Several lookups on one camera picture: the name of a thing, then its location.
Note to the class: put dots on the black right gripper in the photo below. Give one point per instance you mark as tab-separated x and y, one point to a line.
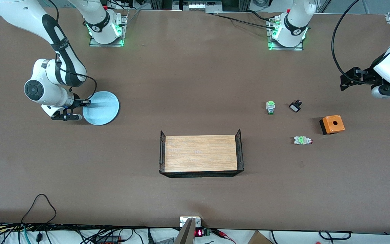
77	101

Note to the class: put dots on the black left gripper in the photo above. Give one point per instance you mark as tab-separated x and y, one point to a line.
365	76

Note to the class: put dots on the light blue round plate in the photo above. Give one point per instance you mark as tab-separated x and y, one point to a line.
102	108

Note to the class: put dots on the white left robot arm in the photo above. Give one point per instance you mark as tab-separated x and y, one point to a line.
295	23

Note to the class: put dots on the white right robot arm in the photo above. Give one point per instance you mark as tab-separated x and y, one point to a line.
19	13

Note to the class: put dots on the wooden tray black mesh sides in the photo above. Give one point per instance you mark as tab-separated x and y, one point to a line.
200	152

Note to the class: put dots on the grey box with white light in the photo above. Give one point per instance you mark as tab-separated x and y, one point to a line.
198	6

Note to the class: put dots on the white mounting block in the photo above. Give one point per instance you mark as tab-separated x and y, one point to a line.
185	221

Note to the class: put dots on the red digit display module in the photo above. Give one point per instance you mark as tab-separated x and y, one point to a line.
200	233

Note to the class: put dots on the brown cardboard box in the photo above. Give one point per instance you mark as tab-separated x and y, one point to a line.
259	239

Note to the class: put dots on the red black clip leads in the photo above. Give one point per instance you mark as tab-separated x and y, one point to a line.
220	232

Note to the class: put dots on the orange button enclosure box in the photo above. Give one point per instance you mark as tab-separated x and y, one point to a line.
333	124

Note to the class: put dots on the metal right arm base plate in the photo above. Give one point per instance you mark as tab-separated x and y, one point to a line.
96	44

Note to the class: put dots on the small black switch module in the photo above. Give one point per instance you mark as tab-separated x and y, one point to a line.
295	107

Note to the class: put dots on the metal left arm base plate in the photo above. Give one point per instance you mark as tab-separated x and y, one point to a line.
283	48

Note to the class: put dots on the green push button switch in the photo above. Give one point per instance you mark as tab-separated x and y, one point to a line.
270	107

